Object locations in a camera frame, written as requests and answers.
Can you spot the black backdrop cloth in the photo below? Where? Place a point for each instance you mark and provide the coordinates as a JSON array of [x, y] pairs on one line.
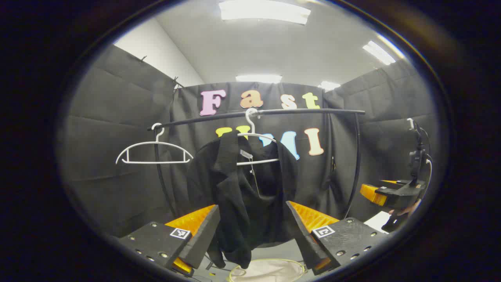
[[117, 188]]

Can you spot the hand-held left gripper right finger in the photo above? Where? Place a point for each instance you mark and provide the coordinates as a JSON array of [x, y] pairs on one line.
[[303, 239]]

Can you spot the white flat panel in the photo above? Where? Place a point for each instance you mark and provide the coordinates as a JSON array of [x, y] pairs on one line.
[[377, 222]]

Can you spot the small metal clip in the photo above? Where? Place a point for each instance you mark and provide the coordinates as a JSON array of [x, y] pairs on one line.
[[333, 164]]

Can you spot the cream laundry hamper yellow rim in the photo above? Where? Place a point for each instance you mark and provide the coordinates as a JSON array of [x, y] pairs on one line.
[[270, 272]]

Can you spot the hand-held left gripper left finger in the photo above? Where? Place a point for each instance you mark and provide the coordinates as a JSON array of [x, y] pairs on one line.
[[203, 235]]

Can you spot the black knit garment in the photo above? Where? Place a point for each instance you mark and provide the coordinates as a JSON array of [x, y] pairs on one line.
[[242, 203]]

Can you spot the large ceiling light panel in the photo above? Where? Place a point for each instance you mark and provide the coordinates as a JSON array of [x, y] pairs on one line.
[[264, 11]]

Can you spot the white plastic clothes hanger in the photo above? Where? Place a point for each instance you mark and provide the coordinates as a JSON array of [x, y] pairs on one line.
[[260, 161], [148, 161]]

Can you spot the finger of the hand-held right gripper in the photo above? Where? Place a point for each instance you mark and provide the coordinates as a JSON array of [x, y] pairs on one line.
[[395, 194]]

